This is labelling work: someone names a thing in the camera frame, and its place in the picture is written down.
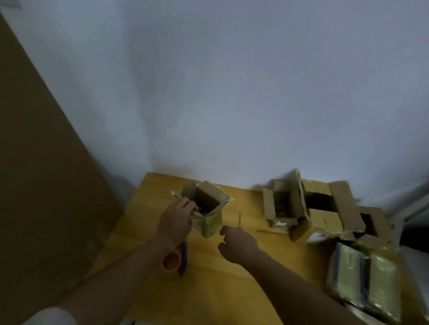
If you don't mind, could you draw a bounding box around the small box with 031 label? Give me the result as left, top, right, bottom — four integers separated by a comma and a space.
171, 180, 233, 240

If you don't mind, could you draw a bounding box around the large brown cardboard sheet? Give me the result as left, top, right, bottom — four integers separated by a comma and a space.
0, 13, 124, 325

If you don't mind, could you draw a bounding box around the row of cardboard boxes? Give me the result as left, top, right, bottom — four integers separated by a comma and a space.
261, 170, 402, 254

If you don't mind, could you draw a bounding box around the person's left hand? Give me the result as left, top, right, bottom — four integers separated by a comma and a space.
156, 196, 199, 251

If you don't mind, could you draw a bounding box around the person's right hand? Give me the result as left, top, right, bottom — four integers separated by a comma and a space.
218, 225, 262, 266

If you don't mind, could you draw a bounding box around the person's right forearm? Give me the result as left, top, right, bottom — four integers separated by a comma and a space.
247, 249, 366, 325

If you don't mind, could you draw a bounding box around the black bag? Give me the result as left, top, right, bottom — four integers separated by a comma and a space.
400, 220, 429, 254

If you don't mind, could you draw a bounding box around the white metal shelf rack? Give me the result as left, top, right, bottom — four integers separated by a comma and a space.
388, 192, 429, 236

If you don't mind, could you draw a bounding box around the orange dispenser with yellow tape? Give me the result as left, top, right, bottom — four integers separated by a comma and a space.
160, 240, 188, 278

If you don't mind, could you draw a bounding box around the taped box with blue stripe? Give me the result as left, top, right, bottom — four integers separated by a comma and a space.
326, 242, 370, 309

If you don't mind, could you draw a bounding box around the person's white shirt sleeve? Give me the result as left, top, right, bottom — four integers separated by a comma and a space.
21, 306, 78, 325

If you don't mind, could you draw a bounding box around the yellow wooden table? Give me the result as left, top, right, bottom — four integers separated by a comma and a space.
85, 172, 429, 325

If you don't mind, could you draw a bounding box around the person's left forearm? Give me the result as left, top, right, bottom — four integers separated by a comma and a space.
56, 234, 184, 325

